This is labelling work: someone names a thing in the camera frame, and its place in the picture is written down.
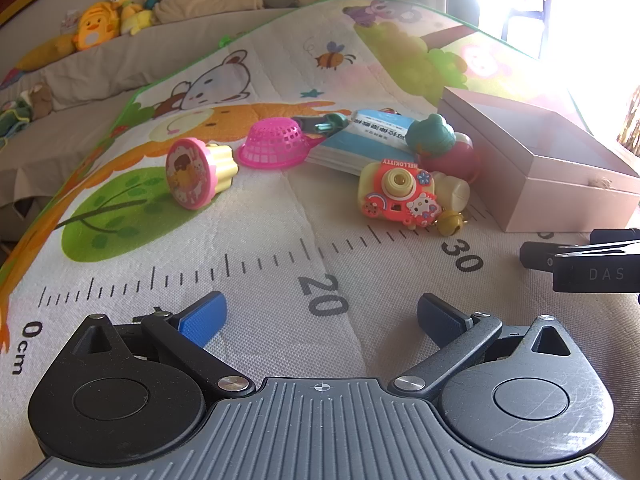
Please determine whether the red orange capsule ball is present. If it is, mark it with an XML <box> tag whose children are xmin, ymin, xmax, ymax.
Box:
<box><xmin>425</xmin><ymin>132</ymin><xmax>482</xmax><ymax>183</ymax></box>

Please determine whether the pink plastic toy basket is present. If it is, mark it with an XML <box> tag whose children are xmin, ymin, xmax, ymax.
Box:
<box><xmin>236</xmin><ymin>116</ymin><xmax>312</xmax><ymax>168</ymax></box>

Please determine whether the cartoon printed play mat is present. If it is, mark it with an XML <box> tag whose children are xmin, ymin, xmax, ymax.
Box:
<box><xmin>0</xmin><ymin>0</ymin><xmax>640</xmax><ymax>411</ymax></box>

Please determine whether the green frog figure toy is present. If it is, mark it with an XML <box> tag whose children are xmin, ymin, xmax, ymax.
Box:
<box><xmin>406</xmin><ymin>114</ymin><xmax>457</xmax><ymax>157</ymax></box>

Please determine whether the green knitted cloth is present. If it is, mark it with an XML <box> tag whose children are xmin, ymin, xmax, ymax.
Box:
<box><xmin>0</xmin><ymin>100</ymin><xmax>33</xmax><ymax>138</ymax></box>

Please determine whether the teal plastic toy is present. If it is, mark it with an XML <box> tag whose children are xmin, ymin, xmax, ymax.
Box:
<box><xmin>317</xmin><ymin>112</ymin><xmax>349</xmax><ymax>136</ymax></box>

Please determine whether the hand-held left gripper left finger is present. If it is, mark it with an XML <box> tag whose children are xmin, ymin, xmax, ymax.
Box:
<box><xmin>65</xmin><ymin>291</ymin><xmax>256</xmax><ymax>401</ymax></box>

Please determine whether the brown bear plush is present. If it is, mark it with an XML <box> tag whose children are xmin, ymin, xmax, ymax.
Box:
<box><xmin>20</xmin><ymin>82</ymin><xmax>53</xmax><ymax>121</ymax></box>

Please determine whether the toy camera keychain with bell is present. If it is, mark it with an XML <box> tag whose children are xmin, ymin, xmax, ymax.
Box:
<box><xmin>358</xmin><ymin>159</ymin><xmax>468</xmax><ymax>237</ymax></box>

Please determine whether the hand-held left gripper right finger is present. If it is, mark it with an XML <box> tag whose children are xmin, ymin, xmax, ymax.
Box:
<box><xmin>392</xmin><ymin>294</ymin><xmax>576</xmax><ymax>402</ymax></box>

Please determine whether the pink cardboard box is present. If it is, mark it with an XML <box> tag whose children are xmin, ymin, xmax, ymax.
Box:
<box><xmin>437</xmin><ymin>86</ymin><xmax>640</xmax><ymax>233</ymax></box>

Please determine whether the blue wipes packet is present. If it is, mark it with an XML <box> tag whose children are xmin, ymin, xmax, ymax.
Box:
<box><xmin>305</xmin><ymin>108</ymin><xmax>426</xmax><ymax>177</ymax></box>

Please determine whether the yellow duck backpack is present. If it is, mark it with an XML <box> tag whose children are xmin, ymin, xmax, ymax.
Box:
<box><xmin>75</xmin><ymin>2</ymin><xmax>122</xmax><ymax>52</ymax></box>

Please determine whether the long yellow plush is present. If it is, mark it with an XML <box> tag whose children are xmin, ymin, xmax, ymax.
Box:
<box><xmin>17</xmin><ymin>35</ymin><xmax>78</xmax><ymax>68</ymax></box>

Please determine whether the window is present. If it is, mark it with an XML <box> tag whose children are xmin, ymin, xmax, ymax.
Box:
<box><xmin>475</xmin><ymin>0</ymin><xmax>640</xmax><ymax>61</ymax></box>

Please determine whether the round pink yellow toy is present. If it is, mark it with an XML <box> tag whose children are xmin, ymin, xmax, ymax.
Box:
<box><xmin>166</xmin><ymin>137</ymin><xmax>234</xmax><ymax>209</ymax></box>

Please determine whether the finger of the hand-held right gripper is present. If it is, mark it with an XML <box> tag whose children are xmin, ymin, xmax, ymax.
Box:
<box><xmin>519</xmin><ymin>241</ymin><xmax>640</xmax><ymax>272</ymax></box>
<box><xmin>590</xmin><ymin>228</ymin><xmax>640</xmax><ymax>246</ymax></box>

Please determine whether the yellow duck plush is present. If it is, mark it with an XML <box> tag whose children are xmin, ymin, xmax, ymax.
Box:
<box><xmin>111</xmin><ymin>0</ymin><xmax>153</xmax><ymax>37</ymax></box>

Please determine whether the cream plastic capsule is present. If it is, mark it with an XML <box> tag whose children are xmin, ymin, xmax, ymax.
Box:
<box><xmin>435</xmin><ymin>175</ymin><xmax>471</xmax><ymax>213</ymax></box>

